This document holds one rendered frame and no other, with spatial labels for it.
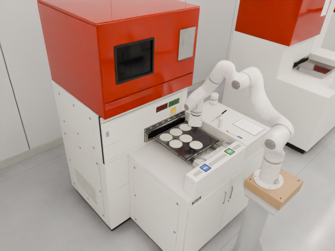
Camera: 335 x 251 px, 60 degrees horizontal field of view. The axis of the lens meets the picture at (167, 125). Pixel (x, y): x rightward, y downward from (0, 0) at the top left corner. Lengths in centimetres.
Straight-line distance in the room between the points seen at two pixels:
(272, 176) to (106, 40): 129
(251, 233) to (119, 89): 140
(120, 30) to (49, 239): 188
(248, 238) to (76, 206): 160
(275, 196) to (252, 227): 42
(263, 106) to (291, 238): 155
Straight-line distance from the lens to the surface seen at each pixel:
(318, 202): 341
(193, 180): 182
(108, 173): 219
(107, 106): 180
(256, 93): 175
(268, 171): 193
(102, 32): 163
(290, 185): 206
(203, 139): 225
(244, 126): 237
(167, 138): 222
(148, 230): 255
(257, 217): 220
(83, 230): 280
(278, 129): 177
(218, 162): 197
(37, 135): 358
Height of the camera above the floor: 222
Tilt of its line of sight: 34 degrees down
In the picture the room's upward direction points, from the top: 3 degrees clockwise
